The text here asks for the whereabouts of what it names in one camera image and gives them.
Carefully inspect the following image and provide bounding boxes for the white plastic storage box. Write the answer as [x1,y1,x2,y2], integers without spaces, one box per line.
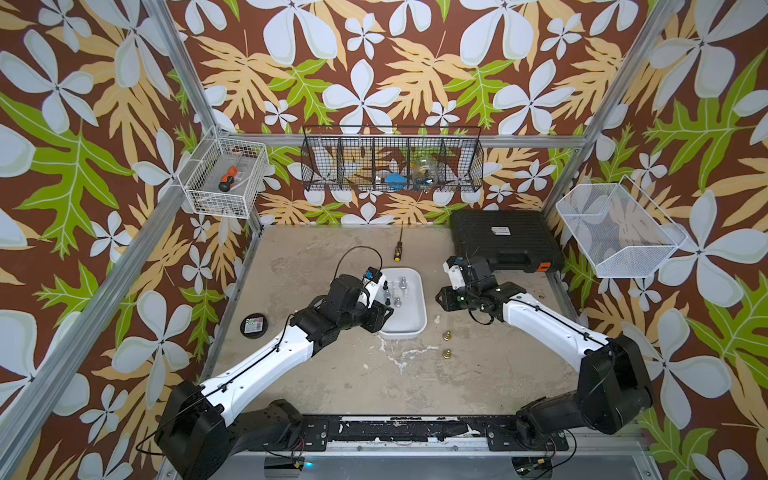
[379,267,428,341]

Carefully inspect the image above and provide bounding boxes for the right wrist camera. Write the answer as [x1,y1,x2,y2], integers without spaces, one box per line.
[443,256,492,290]

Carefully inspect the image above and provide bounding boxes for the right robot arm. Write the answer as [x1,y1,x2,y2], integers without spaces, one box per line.
[435,282,653,447]

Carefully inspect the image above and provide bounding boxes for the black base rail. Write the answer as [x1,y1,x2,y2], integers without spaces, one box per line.
[262,414,569,453]

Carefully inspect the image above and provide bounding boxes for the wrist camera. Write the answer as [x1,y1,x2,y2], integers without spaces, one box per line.
[359,267,387,308]
[443,256,492,290]

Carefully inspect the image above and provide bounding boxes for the blue object in basket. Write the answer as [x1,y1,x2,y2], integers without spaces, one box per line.
[385,173,408,192]

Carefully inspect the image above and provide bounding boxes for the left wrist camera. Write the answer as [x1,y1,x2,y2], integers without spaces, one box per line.
[359,267,387,308]

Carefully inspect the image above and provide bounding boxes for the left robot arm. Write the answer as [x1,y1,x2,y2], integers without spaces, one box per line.
[152,268,394,479]

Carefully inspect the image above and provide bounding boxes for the black wire basket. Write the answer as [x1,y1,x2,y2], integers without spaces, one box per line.
[298,125,484,193]

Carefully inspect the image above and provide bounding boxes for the round black tape measure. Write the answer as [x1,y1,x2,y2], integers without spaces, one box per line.
[240,313,269,340]

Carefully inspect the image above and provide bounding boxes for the red black screwdriver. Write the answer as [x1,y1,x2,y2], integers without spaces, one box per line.
[218,166,238,193]

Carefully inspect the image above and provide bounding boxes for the white mesh basket right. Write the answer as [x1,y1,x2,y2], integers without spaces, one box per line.
[556,176,688,279]

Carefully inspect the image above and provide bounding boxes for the black yellow screwdriver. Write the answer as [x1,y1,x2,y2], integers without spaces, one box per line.
[393,227,404,262]

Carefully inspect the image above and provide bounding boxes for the white wire basket left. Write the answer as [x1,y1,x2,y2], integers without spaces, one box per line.
[180,131,270,219]

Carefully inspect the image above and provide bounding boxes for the black tool case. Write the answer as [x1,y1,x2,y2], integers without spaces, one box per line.
[449,210,565,273]

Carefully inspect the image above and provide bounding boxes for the clear bottle in basket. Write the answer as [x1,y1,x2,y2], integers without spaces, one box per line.
[414,155,435,183]

